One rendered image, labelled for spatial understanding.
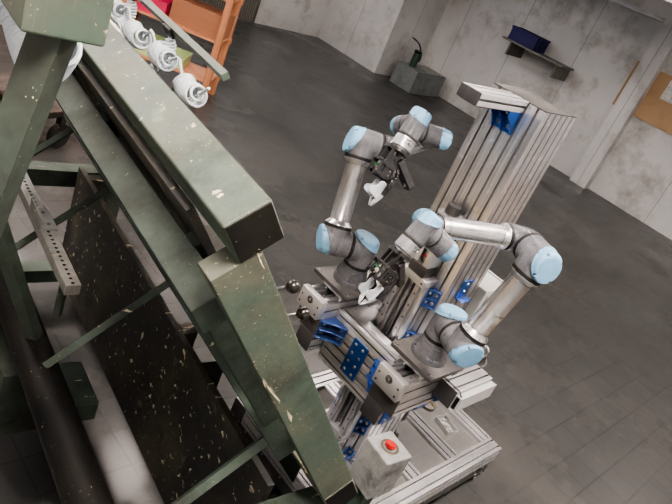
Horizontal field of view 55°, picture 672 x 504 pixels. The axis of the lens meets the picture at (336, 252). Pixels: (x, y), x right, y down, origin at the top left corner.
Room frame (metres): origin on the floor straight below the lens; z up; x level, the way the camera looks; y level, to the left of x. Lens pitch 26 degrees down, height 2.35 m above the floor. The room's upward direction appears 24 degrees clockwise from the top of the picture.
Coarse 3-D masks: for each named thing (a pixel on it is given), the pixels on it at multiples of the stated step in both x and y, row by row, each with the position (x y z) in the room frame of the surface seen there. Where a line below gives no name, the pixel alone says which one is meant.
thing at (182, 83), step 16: (144, 0) 1.88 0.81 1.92; (112, 16) 1.96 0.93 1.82; (160, 16) 1.79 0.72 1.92; (128, 32) 1.84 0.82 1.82; (144, 32) 1.87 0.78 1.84; (176, 32) 1.71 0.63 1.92; (144, 48) 1.84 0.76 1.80; (160, 48) 1.71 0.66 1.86; (192, 48) 1.63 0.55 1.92; (176, 64) 1.72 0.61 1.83; (208, 64) 1.57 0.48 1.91; (176, 80) 1.59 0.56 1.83; (192, 80) 1.60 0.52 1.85; (224, 80) 1.52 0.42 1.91; (192, 96) 1.55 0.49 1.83
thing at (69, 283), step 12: (24, 180) 2.16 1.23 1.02; (24, 192) 2.08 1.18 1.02; (36, 192) 2.11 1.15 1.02; (24, 204) 2.05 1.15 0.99; (36, 204) 2.04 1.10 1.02; (36, 228) 1.93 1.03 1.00; (48, 240) 1.86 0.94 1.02; (48, 252) 1.81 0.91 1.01; (60, 252) 1.82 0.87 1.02; (60, 264) 1.76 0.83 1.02; (60, 276) 1.71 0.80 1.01; (72, 276) 1.73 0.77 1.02; (72, 288) 1.69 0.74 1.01
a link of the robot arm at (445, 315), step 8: (440, 304) 2.19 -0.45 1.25; (448, 304) 2.19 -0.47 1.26; (440, 312) 2.13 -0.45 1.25; (448, 312) 2.12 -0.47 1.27; (456, 312) 2.14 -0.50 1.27; (464, 312) 2.17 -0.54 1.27; (432, 320) 2.15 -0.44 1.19; (440, 320) 2.12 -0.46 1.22; (448, 320) 2.10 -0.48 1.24; (456, 320) 2.11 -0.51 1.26; (432, 328) 2.13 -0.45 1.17; (440, 328) 2.09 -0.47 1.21; (432, 336) 2.12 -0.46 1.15
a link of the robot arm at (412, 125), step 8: (416, 112) 2.15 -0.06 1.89; (424, 112) 2.15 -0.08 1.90; (408, 120) 2.14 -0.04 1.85; (416, 120) 2.13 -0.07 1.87; (424, 120) 2.14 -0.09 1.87; (400, 128) 2.13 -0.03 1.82; (408, 128) 2.12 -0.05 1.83; (416, 128) 2.12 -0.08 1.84; (424, 128) 2.14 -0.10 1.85; (408, 136) 2.10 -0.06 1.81; (416, 136) 2.12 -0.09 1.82
